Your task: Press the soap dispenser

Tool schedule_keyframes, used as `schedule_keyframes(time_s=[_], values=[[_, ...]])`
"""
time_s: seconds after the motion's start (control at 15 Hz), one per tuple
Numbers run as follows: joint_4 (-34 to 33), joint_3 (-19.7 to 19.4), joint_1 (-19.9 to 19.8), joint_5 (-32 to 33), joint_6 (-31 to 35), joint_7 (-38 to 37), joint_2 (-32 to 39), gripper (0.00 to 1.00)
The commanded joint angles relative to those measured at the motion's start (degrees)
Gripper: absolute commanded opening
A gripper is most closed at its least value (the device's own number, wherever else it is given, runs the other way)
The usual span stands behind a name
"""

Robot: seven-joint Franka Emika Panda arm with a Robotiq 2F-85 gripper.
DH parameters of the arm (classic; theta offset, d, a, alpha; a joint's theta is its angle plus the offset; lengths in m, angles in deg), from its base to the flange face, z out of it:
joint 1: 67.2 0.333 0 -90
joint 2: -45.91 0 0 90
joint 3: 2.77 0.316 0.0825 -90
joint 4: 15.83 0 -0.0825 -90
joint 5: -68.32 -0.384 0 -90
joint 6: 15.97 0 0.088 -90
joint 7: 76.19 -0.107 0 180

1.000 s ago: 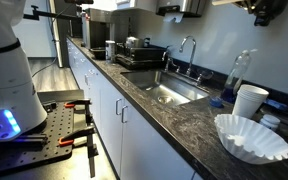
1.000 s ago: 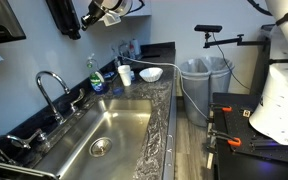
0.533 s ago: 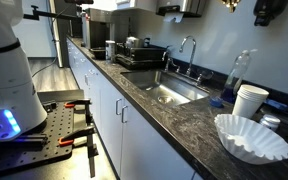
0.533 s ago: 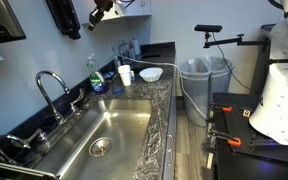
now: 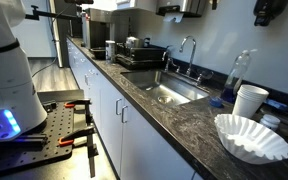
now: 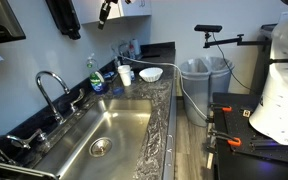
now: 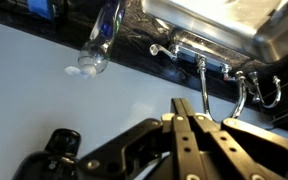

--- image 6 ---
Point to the white cylindrical container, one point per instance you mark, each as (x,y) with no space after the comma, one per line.
(136,46)

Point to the white wall cabinet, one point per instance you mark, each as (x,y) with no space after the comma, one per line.
(134,8)

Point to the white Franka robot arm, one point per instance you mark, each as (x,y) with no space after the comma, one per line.
(284,83)

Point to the white paper cup stack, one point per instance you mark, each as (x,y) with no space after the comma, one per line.
(125,76)

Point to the chrome gooseneck faucet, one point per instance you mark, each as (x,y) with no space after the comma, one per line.
(45,93)

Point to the steel paper towel dispenser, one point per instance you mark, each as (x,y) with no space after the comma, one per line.
(0,20)

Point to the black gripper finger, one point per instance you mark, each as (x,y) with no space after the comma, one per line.
(102,18)

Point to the black metal rail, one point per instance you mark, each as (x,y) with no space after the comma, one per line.
(277,144)

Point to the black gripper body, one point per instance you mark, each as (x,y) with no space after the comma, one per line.
(110,1)

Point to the white base cabinet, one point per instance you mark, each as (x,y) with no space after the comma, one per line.
(169,133)

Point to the black wall soap dispenser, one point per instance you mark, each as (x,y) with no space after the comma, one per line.
(64,18)

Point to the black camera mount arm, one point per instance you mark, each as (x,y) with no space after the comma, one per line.
(230,41)

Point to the grey trash bin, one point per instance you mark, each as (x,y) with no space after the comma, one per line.
(195,93)
(222,80)

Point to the black stereo camera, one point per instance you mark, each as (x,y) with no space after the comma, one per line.
(208,28)

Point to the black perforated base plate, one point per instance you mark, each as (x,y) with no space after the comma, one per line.
(267,150)

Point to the small blue cap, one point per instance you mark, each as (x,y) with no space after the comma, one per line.
(118,90)

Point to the stainless steel sink basin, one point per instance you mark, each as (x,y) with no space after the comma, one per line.
(117,133)

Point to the white coffee filter stack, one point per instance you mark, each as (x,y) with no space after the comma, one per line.
(150,75)

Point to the clear dish soap bottle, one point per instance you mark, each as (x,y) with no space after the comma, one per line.
(97,81)

